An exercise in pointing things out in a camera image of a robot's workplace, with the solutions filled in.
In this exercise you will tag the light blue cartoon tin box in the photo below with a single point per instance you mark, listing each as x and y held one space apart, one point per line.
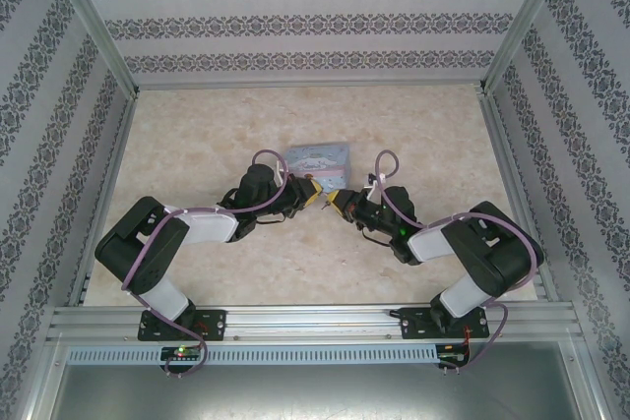
320 159

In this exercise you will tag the grey metal panel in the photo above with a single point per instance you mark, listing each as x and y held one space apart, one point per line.
315 390

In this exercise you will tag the small metal key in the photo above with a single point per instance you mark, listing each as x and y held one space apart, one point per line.
325 205

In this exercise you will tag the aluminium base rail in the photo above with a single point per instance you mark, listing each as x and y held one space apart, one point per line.
305 321

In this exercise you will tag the aluminium side rail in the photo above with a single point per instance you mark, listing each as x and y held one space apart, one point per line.
106 164
512 169

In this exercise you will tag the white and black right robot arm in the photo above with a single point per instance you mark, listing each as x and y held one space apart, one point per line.
492 253

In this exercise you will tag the aluminium frame post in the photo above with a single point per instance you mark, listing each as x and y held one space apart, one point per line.
526 17
88 12

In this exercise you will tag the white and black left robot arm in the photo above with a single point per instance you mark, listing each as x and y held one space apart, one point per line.
147 243

